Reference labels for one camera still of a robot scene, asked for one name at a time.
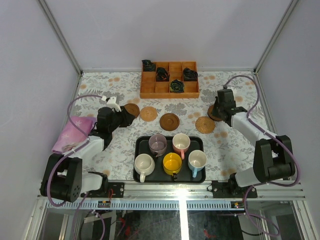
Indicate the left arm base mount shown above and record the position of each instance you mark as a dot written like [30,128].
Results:
[110,187]

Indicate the rolled dark cloth orange pattern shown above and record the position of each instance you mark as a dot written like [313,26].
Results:
[162,75]

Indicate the pink patterned cloth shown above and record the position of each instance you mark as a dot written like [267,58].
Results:
[70,136]

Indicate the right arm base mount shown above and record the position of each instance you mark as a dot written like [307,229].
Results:
[225,188]

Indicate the light blue cup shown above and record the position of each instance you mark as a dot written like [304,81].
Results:
[197,160]

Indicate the purple cup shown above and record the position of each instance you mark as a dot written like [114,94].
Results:
[157,144]

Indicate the black serving tray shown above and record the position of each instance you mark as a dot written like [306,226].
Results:
[185,175]

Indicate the dark wooden coaster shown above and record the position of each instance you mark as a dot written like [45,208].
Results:
[169,122]
[132,109]
[215,113]

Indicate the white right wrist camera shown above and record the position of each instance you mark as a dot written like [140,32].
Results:
[234,90]

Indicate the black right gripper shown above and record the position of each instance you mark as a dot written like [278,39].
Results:
[214,111]

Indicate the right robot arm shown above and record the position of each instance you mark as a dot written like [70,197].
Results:
[272,153]

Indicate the white cup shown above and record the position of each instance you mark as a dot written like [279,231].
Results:
[144,165]

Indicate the wooden compartment tray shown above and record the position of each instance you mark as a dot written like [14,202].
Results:
[152,89]

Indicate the rolled dark cloth green floral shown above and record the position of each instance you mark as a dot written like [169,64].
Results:
[176,86]

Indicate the woven rattan coaster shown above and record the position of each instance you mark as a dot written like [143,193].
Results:
[205,125]
[148,113]

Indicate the pink cup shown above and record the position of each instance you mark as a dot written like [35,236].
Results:
[181,143]

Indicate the rolled dark cloth back-left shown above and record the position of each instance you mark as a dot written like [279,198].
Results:
[148,66]

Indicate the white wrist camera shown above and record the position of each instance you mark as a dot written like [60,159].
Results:
[111,102]
[234,90]

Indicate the rolled dark cloth right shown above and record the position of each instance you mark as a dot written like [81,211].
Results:
[189,75]

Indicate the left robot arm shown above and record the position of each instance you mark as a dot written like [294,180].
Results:
[64,180]

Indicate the yellow cup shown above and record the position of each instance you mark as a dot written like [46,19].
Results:
[172,164]

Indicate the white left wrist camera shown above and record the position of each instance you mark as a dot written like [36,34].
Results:
[111,102]

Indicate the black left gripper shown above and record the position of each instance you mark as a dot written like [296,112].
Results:
[124,116]

